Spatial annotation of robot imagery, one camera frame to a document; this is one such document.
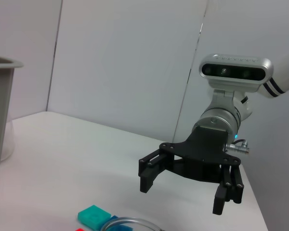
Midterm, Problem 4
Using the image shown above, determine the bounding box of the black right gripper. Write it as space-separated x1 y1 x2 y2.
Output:
138 126 244 215

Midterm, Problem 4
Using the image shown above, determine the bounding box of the glass teacup with black sleeve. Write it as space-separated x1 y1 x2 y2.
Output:
100 216 165 231

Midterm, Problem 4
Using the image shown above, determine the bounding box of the grey-green perforated storage basket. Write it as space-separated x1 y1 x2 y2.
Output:
0 54 24 214

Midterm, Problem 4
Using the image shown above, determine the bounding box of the blue flat toy brick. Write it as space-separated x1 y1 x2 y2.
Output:
109 215 145 231

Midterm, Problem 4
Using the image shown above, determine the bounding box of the teal flat toy brick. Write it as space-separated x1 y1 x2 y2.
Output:
77 205 112 230

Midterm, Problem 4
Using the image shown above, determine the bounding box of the glass pitcher with black lid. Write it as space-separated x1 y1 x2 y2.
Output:
1 119 16 162

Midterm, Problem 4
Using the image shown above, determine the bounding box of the right gripper cable with plug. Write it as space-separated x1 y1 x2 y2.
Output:
224 138 250 155

